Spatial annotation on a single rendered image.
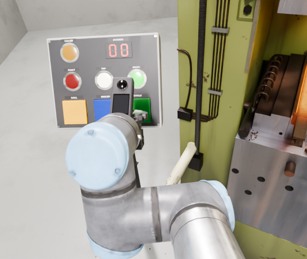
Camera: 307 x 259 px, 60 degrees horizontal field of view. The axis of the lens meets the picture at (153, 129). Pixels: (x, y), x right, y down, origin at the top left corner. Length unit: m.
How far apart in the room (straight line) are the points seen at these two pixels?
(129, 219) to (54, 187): 1.65
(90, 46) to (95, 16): 3.91
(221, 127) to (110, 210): 0.78
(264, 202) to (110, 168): 0.75
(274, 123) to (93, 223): 0.62
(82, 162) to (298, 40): 1.05
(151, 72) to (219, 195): 0.48
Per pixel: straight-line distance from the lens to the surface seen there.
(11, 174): 2.31
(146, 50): 0.81
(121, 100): 0.57
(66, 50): 0.87
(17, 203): 2.09
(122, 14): 4.70
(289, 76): 1.05
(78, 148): 0.39
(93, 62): 0.84
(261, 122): 0.88
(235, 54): 0.94
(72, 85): 0.86
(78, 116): 0.86
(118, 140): 0.38
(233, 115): 1.07
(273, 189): 0.98
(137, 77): 0.81
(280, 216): 1.09
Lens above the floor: 1.49
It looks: 41 degrees down
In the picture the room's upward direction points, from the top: 6 degrees counter-clockwise
